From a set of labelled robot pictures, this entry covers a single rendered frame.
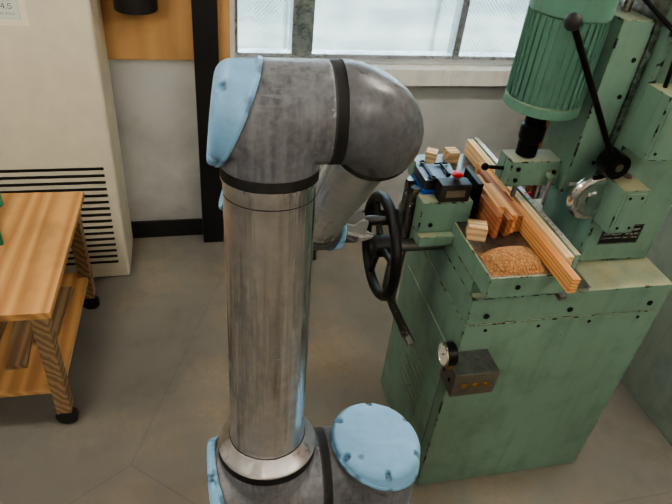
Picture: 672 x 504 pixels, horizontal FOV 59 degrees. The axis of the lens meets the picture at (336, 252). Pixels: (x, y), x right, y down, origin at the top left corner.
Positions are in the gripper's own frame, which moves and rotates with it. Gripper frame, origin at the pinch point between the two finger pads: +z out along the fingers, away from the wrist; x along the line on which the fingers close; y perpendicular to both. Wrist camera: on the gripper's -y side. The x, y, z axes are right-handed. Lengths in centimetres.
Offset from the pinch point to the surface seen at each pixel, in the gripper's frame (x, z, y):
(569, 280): -25.1, 35.9, 17.1
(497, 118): 134, 109, 8
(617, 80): 0, 36, 56
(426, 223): 3.6, 15.3, 6.3
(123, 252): 102, -41, -96
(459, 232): -0.3, 22.5, 8.5
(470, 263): -9.2, 23.5, 5.8
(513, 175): 3.6, 29.8, 25.8
